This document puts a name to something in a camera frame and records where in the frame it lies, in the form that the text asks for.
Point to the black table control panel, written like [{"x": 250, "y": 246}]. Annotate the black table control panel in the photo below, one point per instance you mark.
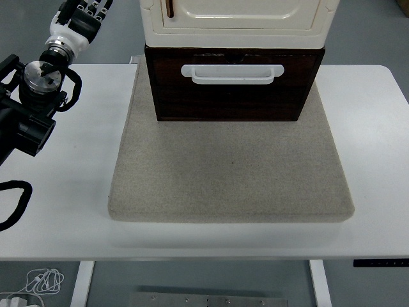
[{"x": 380, "y": 263}]

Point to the grey metal plate with screws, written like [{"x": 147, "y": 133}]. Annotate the grey metal plate with screws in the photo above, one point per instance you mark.
[{"x": 207, "y": 300}]

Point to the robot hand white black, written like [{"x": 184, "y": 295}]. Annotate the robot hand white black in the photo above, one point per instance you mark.
[{"x": 68, "y": 35}]

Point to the brown cardboard box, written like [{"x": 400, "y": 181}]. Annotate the brown cardboard box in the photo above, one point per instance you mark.
[{"x": 404, "y": 6}]

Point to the white table leg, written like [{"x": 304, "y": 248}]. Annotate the white table leg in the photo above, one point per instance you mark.
[
  {"x": 81, "y": 284},
  {"x": 319, "y": 284}
]

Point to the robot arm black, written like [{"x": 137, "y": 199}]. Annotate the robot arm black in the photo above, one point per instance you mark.
[{"x": 30, "y": 128}]

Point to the white charger plug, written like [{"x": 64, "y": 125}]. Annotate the white charger plug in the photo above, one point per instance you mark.
[{"x": 19, "y": 302}]

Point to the small grey table fitting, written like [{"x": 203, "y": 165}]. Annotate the small grey table fitting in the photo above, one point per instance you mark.
[{"x": 134, "y": 59}]

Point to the beige felt mat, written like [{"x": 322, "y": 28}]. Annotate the beige felt mat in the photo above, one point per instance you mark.
[{"x": 223, "y": 176}]

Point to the cream cabinet door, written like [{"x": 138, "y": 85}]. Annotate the cream cabinet door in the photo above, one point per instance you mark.
[{"x": 239, "y": 9}]

